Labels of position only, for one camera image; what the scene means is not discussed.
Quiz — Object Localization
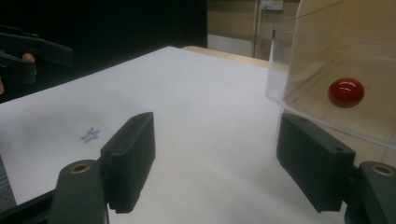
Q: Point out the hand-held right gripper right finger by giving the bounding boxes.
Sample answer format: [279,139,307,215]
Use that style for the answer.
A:
[276,112,357,214]

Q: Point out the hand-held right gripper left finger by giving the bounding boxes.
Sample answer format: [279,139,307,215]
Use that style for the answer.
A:
[99,111,156,215]

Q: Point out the small purple star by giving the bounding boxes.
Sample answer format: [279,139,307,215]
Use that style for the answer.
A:
[79,126,102,144]

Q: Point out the black curtain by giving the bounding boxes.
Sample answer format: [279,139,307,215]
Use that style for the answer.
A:
[0,0,208,105]

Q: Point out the red glossy ball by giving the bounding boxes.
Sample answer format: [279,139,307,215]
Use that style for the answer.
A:
[327,77,365,109]

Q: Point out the white table cover sheet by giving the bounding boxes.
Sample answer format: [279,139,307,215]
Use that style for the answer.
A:
[0,46,348,224]

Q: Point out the clear plastic box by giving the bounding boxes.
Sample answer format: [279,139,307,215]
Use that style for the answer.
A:
[265,0,396,151]

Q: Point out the beige wall cable duct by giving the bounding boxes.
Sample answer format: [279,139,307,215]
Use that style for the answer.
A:
[252,0,262,59]

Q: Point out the white wall socket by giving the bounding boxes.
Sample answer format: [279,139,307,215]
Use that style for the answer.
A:
[260,0,285,12]

